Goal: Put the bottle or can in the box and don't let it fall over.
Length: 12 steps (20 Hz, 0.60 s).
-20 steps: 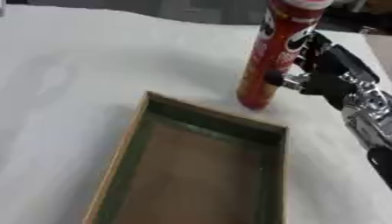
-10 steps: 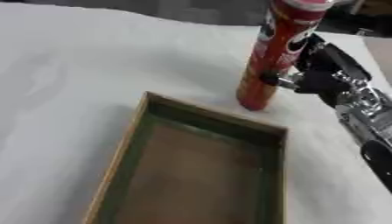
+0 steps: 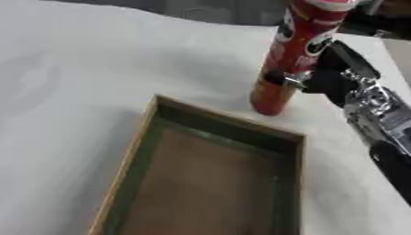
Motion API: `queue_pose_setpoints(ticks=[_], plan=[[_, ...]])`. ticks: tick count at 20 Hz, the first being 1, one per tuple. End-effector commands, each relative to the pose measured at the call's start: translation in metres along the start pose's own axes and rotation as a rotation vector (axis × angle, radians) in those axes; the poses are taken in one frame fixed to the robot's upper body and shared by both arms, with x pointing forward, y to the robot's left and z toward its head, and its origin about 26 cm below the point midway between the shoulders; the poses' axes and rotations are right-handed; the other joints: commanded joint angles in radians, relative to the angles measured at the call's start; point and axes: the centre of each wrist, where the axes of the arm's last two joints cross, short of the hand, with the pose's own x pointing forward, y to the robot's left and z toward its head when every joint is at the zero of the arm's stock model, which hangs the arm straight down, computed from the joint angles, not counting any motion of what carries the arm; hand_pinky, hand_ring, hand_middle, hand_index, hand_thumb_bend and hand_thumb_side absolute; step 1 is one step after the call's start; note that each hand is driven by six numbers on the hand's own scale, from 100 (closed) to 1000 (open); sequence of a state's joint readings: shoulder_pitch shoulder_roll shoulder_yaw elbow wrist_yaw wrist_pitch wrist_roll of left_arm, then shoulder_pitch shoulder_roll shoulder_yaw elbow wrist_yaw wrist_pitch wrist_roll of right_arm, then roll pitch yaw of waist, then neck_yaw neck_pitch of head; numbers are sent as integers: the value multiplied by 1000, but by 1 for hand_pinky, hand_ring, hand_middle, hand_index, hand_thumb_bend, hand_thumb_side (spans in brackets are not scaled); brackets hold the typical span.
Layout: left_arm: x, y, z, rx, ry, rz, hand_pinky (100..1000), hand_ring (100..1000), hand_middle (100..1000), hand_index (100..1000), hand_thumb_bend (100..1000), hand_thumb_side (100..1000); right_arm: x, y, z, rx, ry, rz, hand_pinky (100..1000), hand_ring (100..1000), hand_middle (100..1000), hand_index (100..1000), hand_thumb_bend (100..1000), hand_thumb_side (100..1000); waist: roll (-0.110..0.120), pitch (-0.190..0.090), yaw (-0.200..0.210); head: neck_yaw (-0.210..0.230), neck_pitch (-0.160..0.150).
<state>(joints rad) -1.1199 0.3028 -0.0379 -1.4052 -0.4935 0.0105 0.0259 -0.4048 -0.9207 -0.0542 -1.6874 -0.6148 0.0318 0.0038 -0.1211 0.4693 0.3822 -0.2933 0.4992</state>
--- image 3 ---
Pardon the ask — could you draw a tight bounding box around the red cylindrical snack can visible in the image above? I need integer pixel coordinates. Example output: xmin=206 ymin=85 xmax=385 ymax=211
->
xmin=249 ymin=0 xmax=361 ymax=117

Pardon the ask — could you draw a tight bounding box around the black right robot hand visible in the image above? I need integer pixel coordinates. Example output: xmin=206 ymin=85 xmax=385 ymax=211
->
xmin=261 ymin=39 xmax=383 ymax=108

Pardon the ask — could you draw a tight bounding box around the open cardboard box green inside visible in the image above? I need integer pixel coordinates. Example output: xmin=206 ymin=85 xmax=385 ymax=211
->
xmin=86 ymin=94 xmax=308 ymax=235

